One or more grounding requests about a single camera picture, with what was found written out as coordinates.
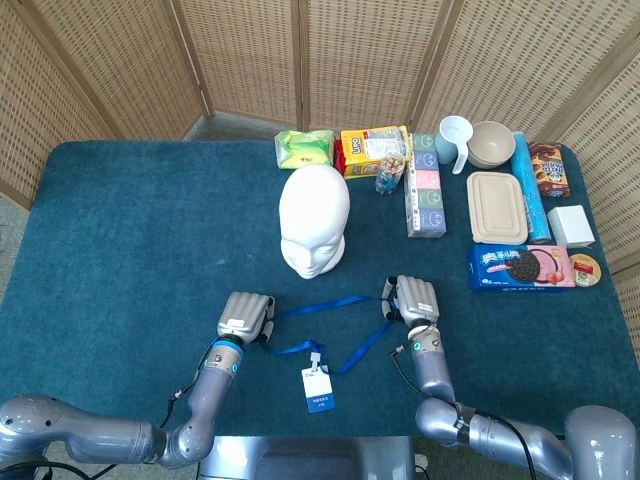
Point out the brown cookie box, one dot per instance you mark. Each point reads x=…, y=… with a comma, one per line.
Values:
x=549, y=170

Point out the round red gold tin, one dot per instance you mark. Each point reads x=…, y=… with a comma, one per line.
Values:
x=585, y=270

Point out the yellow biscuit box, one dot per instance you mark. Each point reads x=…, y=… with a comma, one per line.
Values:
x=357, y=155

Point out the green snack bag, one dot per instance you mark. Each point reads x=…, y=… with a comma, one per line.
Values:
x=302, y=147

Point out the beige bowl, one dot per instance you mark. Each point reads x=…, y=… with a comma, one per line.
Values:
x=492, y=145

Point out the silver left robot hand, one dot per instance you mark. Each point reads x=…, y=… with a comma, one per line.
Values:
x=242, y=315

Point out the clear snack jar blue label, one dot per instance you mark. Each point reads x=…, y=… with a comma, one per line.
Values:
x=387, y=177

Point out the grey robot torso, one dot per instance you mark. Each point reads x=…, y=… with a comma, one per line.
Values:
x=300, y=460

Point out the pastel tissue multipack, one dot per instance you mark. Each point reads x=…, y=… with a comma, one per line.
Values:
x=426, y=200

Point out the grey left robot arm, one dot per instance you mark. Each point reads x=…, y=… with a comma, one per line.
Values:
x=100, y=435

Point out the blue cookie box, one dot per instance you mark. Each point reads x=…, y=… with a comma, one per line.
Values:
x=500, y=270

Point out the woven rattan folding screen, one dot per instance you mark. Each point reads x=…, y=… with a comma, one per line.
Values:
x=125, y=65

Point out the beige lidded lunch box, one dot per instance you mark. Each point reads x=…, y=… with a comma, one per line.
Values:
x=497, y=207

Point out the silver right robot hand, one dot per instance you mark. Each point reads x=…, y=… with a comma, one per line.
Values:
x=415, y=300

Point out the white foam mannequin head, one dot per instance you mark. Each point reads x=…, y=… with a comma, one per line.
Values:
x=314, y=210

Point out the blue plastic roll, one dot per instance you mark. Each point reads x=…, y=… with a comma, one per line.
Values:
x=532, y=190

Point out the teal table cloth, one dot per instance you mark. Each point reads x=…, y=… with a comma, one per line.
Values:
x=125, y=250

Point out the small white box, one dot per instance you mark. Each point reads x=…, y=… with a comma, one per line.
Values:
x=570, y=225

